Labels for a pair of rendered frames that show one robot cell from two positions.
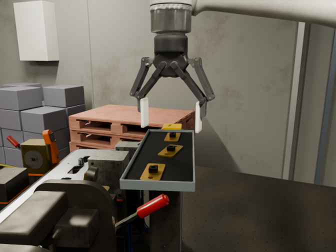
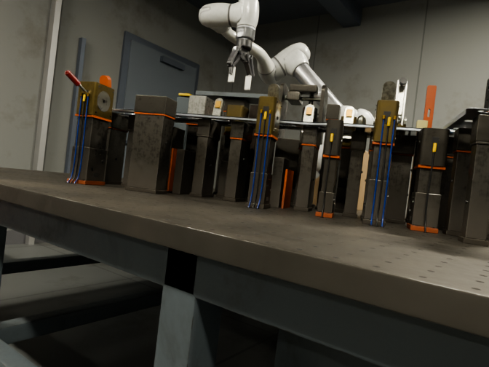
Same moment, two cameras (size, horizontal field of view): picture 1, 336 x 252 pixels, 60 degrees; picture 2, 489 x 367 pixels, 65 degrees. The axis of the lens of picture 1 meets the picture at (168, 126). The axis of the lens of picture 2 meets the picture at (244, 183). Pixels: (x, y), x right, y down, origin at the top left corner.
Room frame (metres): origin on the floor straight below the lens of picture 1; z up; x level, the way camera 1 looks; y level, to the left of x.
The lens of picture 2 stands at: (0.21, 1.75, 0.78)
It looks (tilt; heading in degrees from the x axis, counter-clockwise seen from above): 0 degrees down; 282
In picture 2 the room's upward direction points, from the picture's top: 7 degrees clockwise
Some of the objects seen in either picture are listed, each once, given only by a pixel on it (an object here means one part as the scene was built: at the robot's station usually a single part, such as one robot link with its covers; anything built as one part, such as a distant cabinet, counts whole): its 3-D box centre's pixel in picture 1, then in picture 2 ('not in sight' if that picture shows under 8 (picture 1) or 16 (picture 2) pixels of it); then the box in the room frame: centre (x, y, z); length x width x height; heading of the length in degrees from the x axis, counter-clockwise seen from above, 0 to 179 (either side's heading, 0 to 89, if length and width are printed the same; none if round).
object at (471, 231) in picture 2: not in sight; (480, 180); (-0.12, 0.78, 0.84); 0.05 x 0.05 x 0.29; 86
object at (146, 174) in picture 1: (153, 169); not in sight; (0.54, 0.03, 1.17); 0.08 x 0.04 x 0.01; 173
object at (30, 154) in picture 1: (40, 185); (89, 135); (1.07, 0.51, 0.88); 0.14 x 0.09 x 0.36; 86
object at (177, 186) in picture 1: (165, 152); (237, 97); (0.67, 0.01, 1.16); 0.37 x 0.14 x 0.02; 176
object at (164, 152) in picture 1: (171, 148); not in sight; (0.67, -0.01, 1.17); 0.08 x 0.04 x 0.01; 159
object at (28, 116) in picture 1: (35, 128); not in sight; (3.43, 1.61, 0.51); 1.02 x 0.68 x 1.01; 67
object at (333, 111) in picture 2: not in sight; (327, 157); (0.22, 0.16, 0.91); 0.07 x 0.05 x 0.42; 86
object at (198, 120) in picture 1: (198, 116); (247, 82); (0.65, -0.07, 1.25); 0.03 x 0.01 x 0.07; 159
